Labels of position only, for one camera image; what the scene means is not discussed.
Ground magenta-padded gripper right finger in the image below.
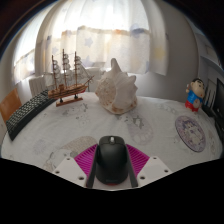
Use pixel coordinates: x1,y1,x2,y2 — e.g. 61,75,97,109
125,143,173,188

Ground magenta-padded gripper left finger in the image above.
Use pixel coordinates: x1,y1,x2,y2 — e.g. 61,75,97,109
51,143,100,188

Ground black computer mouse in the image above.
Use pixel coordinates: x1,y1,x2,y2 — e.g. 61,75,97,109
95,135,129,185

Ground round purple printed mouse pad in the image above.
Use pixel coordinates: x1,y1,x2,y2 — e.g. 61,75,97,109
174,115,207,154

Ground white printed tablecloth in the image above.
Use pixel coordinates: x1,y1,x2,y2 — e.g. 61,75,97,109
0,91,224,191

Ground wooden model sailing ship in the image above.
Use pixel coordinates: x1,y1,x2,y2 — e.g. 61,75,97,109
47,48,95,108

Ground large white conch shell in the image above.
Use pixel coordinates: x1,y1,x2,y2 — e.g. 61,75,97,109
95,58,139,115

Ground black keyboard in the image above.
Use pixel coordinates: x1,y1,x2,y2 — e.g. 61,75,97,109
5,89,56,142

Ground cartoon boy figurine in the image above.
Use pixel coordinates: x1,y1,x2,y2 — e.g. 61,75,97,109
185,78,206,113

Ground black router with antennas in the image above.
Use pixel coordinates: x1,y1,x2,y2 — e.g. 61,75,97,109
201,84,218,118

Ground white radiator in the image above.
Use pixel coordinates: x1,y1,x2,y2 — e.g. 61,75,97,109
28,66,104,98

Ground wooden chair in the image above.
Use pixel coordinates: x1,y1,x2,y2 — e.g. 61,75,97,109
0,88,23,124

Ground black monitor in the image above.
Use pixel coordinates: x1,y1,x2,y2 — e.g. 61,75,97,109
213,78,224,134

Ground white star-print curtain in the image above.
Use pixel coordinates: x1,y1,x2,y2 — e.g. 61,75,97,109
13,0,168,84

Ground white wall shelf unit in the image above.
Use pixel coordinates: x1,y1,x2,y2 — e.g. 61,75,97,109
196,26,224,78

